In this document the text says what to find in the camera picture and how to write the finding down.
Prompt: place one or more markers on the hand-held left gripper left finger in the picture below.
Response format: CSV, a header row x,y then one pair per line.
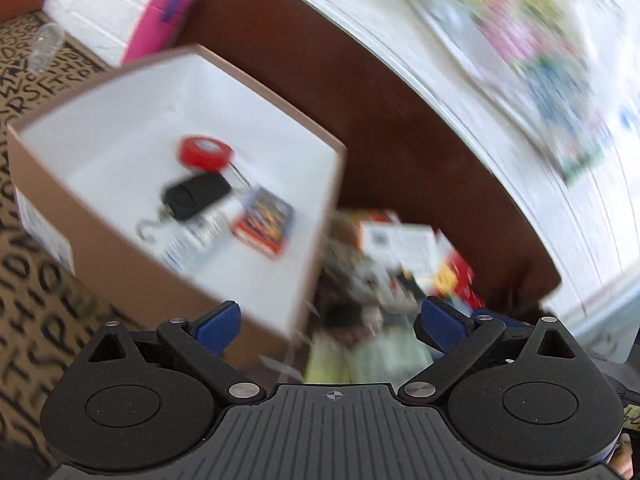
x,y
219,327

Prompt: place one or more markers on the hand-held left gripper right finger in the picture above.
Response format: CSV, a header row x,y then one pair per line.
x,y
442,325

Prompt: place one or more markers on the white tube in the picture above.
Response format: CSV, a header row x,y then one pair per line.
x,y
197,237

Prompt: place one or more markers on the dark playing card box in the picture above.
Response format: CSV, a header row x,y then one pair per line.
x,y
262,222

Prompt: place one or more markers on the black car key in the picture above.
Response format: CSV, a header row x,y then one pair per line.
x,y
197,197

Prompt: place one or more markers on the red tape roll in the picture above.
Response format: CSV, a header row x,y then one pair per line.
x,y
205,152

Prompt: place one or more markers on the brown cardboard box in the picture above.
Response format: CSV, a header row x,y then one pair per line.
x,y
100,130

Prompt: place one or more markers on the red and blue card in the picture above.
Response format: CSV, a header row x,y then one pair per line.
x,y
457,275

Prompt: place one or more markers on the white snack packet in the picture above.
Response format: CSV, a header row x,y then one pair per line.
x,y
397,242

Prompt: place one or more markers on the green and yellow box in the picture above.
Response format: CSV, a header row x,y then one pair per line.
x,y
325,360

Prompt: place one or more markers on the brown headboard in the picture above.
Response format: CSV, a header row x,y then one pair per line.
x,y
400,160

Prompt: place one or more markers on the pink bottle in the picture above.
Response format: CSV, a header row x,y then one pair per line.
x,y
157,20

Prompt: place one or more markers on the clear plastic cup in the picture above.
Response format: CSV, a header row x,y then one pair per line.
x,y
44,47

